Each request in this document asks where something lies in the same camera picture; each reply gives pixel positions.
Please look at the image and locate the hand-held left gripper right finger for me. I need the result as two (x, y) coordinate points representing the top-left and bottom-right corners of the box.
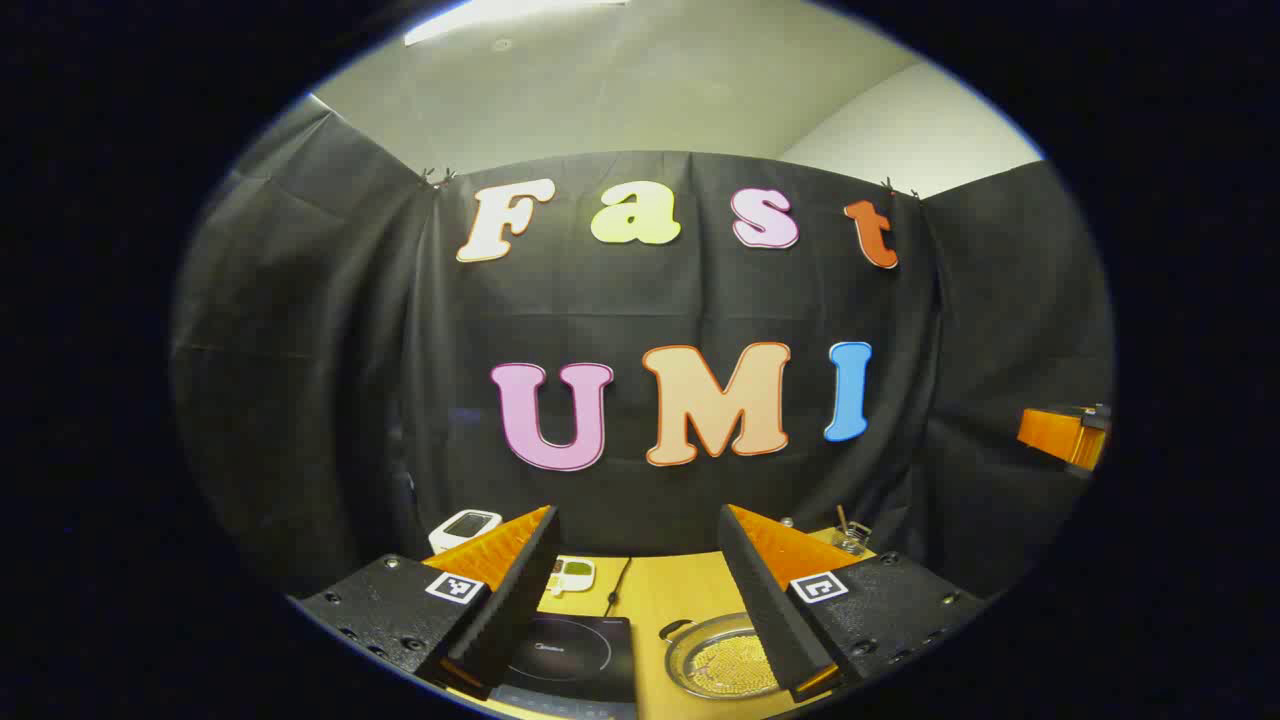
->
(717, 503), (986, 704)

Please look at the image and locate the white divided bean dish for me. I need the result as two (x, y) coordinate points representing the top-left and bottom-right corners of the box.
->
(548, 557), (597, 598)

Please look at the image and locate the white toaster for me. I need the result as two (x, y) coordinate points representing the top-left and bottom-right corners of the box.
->
(430, 509), (503, 554)

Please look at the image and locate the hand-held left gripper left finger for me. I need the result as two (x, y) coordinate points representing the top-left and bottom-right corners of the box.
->
(297, 505), (561, 701)

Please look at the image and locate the black induction cooktop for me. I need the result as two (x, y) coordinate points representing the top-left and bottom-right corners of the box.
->
(490, 614), (638, 720)

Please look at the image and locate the stainless steel pot with beans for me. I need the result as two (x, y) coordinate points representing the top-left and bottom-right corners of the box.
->
(658, 612), (791, 701)

